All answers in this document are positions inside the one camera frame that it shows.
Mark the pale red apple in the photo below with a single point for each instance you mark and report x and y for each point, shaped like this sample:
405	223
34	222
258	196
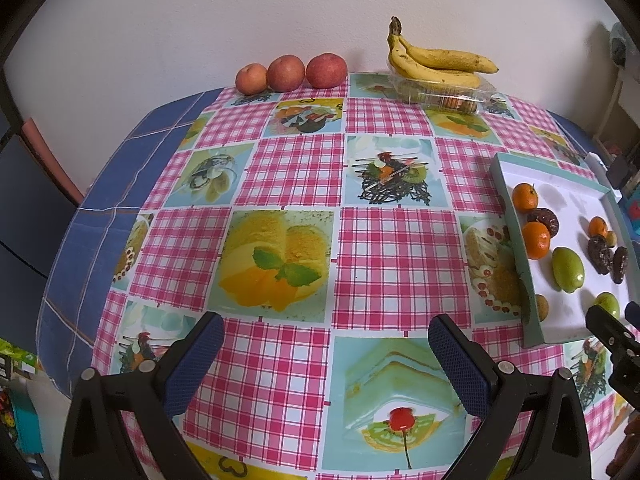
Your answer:
251	78

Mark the dark furniture panel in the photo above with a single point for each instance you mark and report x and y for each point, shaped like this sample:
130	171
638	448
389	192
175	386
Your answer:
25	220

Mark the yellow spotted banana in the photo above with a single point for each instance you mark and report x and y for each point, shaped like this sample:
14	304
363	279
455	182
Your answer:
450	59
430	77

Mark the dark brown date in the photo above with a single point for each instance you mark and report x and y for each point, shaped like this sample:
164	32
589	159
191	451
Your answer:
621	262
600	255
544	219

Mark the reddish brown object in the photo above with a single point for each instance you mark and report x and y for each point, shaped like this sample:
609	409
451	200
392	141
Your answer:
625	447

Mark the green mango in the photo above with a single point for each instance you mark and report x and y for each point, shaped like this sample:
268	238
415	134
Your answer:
567	268
607	305

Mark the teal box red mark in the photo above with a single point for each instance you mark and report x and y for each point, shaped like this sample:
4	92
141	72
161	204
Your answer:
631	212

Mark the pink plaid fruit-print tablecloth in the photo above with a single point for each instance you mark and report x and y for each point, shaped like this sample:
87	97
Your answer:
300	180

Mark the orange tangerine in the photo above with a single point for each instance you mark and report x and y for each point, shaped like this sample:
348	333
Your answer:
525	196
536	240
597	226

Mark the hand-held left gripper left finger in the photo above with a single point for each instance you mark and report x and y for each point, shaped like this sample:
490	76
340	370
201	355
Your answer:
195	360

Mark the black device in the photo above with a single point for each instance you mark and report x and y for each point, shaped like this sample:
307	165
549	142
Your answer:
617	172

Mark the green packet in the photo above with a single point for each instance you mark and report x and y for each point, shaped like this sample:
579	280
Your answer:
17	357

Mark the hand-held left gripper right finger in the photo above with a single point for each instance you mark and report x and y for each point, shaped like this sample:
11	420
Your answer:
460	360

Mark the small white object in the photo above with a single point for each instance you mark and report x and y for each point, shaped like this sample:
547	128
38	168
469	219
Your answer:
596	161

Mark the clear plastic container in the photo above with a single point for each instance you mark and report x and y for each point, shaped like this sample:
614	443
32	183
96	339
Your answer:
450	97

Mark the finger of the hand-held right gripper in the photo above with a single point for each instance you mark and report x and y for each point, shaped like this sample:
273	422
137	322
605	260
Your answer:
607	330
633	311

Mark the blue tablecloth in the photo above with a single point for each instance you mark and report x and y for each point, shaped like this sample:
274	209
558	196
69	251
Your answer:
95	220

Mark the white tray teal rim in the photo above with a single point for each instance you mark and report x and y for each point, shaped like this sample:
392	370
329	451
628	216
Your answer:
565	195

